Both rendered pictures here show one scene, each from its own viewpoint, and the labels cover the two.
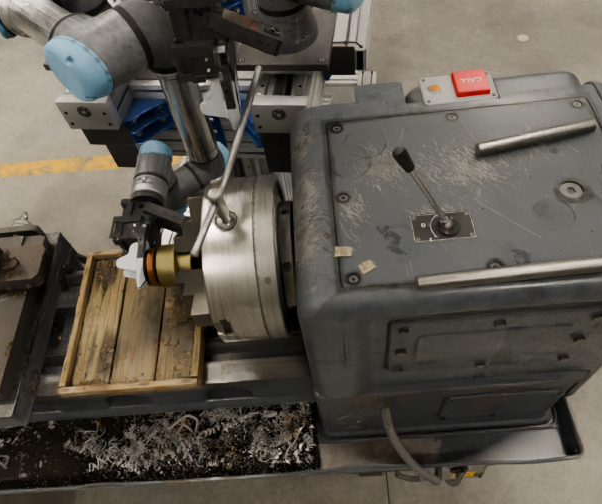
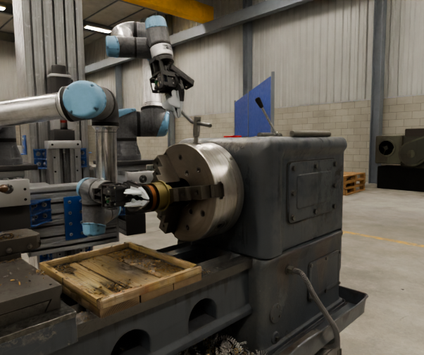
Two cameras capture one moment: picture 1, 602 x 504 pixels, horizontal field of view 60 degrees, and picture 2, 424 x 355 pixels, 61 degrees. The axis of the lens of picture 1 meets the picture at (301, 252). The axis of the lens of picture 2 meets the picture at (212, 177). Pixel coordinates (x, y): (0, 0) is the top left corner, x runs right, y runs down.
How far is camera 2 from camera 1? 1.21 m
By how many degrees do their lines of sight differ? 65
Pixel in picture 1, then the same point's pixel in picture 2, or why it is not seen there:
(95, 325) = (85, 283)
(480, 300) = (310, 141)
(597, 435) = not seen: outside the picture
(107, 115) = (27, 190)
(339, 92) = not seen: hidden behind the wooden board
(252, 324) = (232, 186)
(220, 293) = (215, 164)
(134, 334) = (125, 276)
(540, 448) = not seen: hidden behind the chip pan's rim
